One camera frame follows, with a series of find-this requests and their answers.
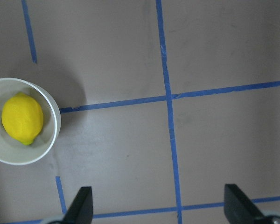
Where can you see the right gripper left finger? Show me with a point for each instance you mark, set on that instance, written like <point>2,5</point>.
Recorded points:
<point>81,209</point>

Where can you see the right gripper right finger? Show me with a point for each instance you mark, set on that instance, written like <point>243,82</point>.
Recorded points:
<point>238,208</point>

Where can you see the yellow lemon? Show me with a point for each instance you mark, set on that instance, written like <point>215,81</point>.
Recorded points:
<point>22,118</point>

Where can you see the white ceramic bowl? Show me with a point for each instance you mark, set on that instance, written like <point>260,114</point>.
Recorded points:
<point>12,151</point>

